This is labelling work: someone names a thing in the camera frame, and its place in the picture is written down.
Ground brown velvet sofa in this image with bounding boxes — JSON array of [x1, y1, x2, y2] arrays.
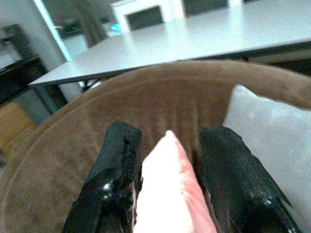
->
[[0, 60, 311, 233]]

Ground wooden box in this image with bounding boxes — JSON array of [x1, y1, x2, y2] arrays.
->
[[0, 101, 38, 150]]

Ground grey cushion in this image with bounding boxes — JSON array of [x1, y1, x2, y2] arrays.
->
[[222, 84, 311, 219]]

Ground black shelf unit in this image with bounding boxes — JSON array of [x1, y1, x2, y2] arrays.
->
[[0, 23, 68, 115]]

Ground grey table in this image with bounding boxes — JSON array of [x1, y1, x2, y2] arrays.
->
[[28, 2, 311, 86]]

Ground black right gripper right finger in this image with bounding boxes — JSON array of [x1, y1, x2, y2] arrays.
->
[[198, 126, 303, 233]]

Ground pink pillow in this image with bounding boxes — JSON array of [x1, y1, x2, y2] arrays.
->
[[132, 130, 218, 233]]

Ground white cabinet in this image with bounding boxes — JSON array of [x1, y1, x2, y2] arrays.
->
[[109, 0, 187, 33]]

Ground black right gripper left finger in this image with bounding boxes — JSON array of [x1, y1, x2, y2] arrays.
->
[[62, 121, 143, 233]]

